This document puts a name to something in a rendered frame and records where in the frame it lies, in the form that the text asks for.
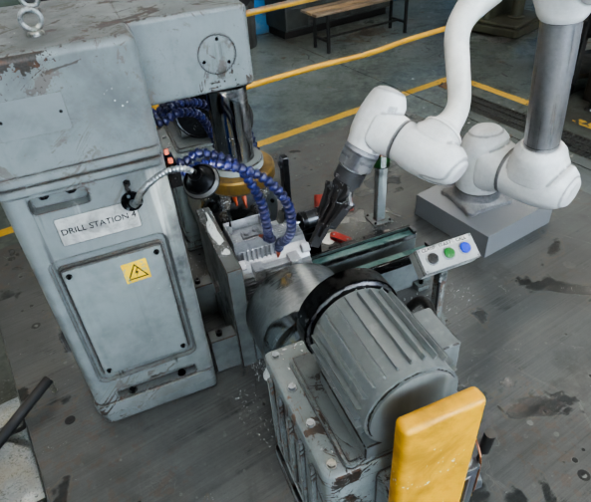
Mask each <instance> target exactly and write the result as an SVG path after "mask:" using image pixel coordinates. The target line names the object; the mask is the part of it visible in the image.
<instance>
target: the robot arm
mask: <svg viewBox="0 0 591 502"><path fill-rule="evenodd" d="M501 1H502V0H458V1H457V2H456V4H455V6H454V8H453V9H452V11H451V13H450V15H449V17H448V20H447V23H446V26H445V30H444V38H443V46H444V60H445V72H446V84H447V103H446V106H445V108H444V110H443V112H442V113H441V114H440V115H438V116H436V117H427V118H426V119H425V120H423V121H421V122H418V123H417V124H416V123H414V122H413V121H411V120H409V119H408V118H407V117H405V116H404V114H405V111H406V109H407V101H406V96H405V95H404V94H402V93H400V92H399V91H397V90H395V89H393V88H391V87H388V86H378V87H375V88H373V89H372V90H371V92H370V93H369V94H368V95H367V97H366V98H365V100H364V101H363V103H362V104H361V106H360V108H359V110H358V111H357V113H356V115H355V117H354V120H353V122H352V125H351V127H350V133H349V136H348V139H347V141H346V142H345V145H344V147H343V149H342V151H341V153H340V155H339V158H338V159H339V161H340V162H339V163H338V165H337V168H336V170H335V172H334V176H335V178H334V179H333V181H329V180H326V182H325V189H324V192H323V195H322V198H321V201H320V204H319V207H318V210H317V213H316V215H317V216H318V217H319V218H318V223H317V225H316V227H315V230H314V232H313V234H312V236H311V238H310V240H309V245H310V246H311V247H316V248H319V247H320V245H321V243H322V241H323V239H324V238H325V236H326V234H327V232H328V230H329V229H334V230H335V229H336V228H337V227H338V225H339V224H340V223H341V221H342V220H343V219H344V217H345V216H346V215H347V213H348V212H349V211H350V210H351V209H352V208H354V207H355V203H353V202H352V197H353V195H354V190H355V189H356V188H358V187H360V186H361V184H362V182H363V180H364V178H365V176H366V174H370V173H371V171H372V169H373V167H374V165H375V163H376V161H377V160H378V158H379V155H383V156H385V157H387V158H389V159H390V160H392V161H393V162H395V163H396V164H397V165H398V166H399V167H401V168H402V169H404V170H405V171H407V172H409V173H411V174H412V175H414V176H416V177H418V178H420V179H423V180H425V181H427V182H430V183H434V184H438V185H447V184H452V183H454V186H451V187H445V188H443V189H442V192H441V194H442V195H444V196H446V197H447V198H449V199H450V200H451V201H452V202H453V203H455V204H456V205H457V206H458V207H459V208H461V209H462V210H463V211H464V212H465V214H466V215H467V216H469V217H473V216H475V215H477V214H478V213H481V212H484V211H487V210H490V209H493V208H495V207H498V206H501V205H507V204H511V203H512V199H514V200H517V201H519V202H522V203H524V204H527V205H530V206H533V207H538V208H544V209H558V208H560V207H565V206H567V205H568V204H569V203H570V202H571V201H572V200H573V199H574V197H575V196H576V194H577V192H578V190H579V188H580V185H581V179H580V174H579V171H578V170H577V168H576V167H575V166H574V165H572V164H571V161H570V157H569V153H568V147H567V146H566V144H565V143H564V142H563V141H562V140H561V137H562V131H563V126H564V121H565V116H566V110H567V105H568V100H569V94H570V89H571V84H572V79H573V76H574V71H575V65H576V60H577V55H578V49H579V44H580V39H581V34H582V28H583V23H584V22H583V20H585V19H586V18H587V17H588V16H589V14H590V13H591V0H532V1H533V4H534V8H535V13H536V15H537V17H538V19H539V20H540V22H539V29H538V36H537V44H536V51H535V59H534V66H533V74H532V81H531V89H530V96H529V104H528V111H527V118H526V126H525V133H524V139H522V140H521V141H520V142H518V143H517V144H515V143H514V142H512V141H511V140H509V139H510V136H509V134H508V132H507V131H506V130H505V129H504V128H503V127H502V126H500V125H497V124H494V123H481V124H477V125H474V126H473V127H472V128H471V129H470V130H469V131H468V132H467V133H466V134H465V136H464V137H463V139H462V140H461V138H460V135H459V133H460V130H461V128H462V126H463V125H464V123H465V120H466V118H467V115H468V112H469V109H470V103H471V80H470V58H469V35H470V32H471V29H472V27H473V26H474V24H475V23H476V22H477V21H478V20H479V19H480V18H482V17H483V16H484V15H485V14H486V13H487V12H488V11H490V10H491V9H492V8H493V7H495V6H496V5H497V4H498V3H500V2H501Z"/></svg>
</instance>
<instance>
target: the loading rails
mask: <svg viewBox="0 0 591 502"><path fill-rule="evenodd" d="M416 233H417V230H416V229H415V228H414V227H413V226H411V225H410V224H409V225H406V226H403V227H399V228H396V229H393V230H390V231H387V232H383V233H380V234H377V235H374V236H371V237H367V238H364V239H361V240H358V241H355V242H351V243H348V244H345V245H342V246H339V247H335V248H332V249H329V250H326V251H323V252H319V253H316V254H313V255H310V256H311V258H312V262H313V263H316V264H320V265H323V266H325V267H327V268H329V269H330V270H332V271H333V272H334V274H336V273H339V272H341V271H344V270H348V269H352V268H368V269H372V270H375V271H377V272H378V273H380V274H381V275H382V276H383V277H384V278H385V279H386V281H387V282H388V283H389V284H390V285H391V286H392V287H393V289H394V290H395V292H397V291H400V290H403V289H406V288H409V287H412V286H413V287H414V288H415V289H416V290H417V291H418V292H420V291H422V290H425V289H428V288H429V283H428V282H427V281H428V280H430V279H431V276H429V277H426V278H424V279H421V280H419V278H418V275H417V273H416V271H415V269H414V266H413V264H412V262H411V259H410V257H409V256H410V255H411V254H413V253H414V251H416V250H419V249H422V248H425V247H428V246H431V245H432V244H431V243H430V242H429V241H425V245H422V246H419V247H416V248H415V244H416V235H417V234H416Z"/></svg>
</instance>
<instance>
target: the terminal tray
mask: <svg viewBox="0 0 591 502"><path fill-rule="evenodd" d="M226 224H229V222H226V223H223V224H222V225H223V230H224V236H225V238H226V240H228V241H227V242H228V244H229V246H230V247H231V249H232V250H233V253H234V255H235V257H236V259H237V260H238V262H240V261H243V260H245V263H246V261H248V262H250V260H253V261H255V259H256V258H257V259H258V260H259V257H261V258H264V256H266V257H268V255H271V256H272V255H273V253H275V254H276V250H275V248H274V247H275V245H274V243H275V242H274V243H271V244H269V243H267V242H264V241H263V239H262V238H260V237H259V236H258V235H259V234H263V229H262V223H261V219H260V214H256V215H252V216H248V217H245V218H241V219H237V220H234V221H231V227H229V225H228V226H227V225H226ZM271 224H272V223H271ZM272 229H273V231H272V232H273V234H274V235H275V236H276V239H277V238H278V235H277V231H276V229H275V227H274V226H273V224H272ZM235 239H237V241H234V240H235Z"/></svg>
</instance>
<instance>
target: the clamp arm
mask: <svg viewBox="0 0 591 502"><path fill-rule="evenodd" d="M277 162H278V165H279V167H280V177H281V186H282V187H283V191H286V192H287V196H289V197H290V198H291V201H292V196H291V183H290V170H289V158H288V156H287V155H286V154H285V153H283V154H279V161H277Z"/></svg>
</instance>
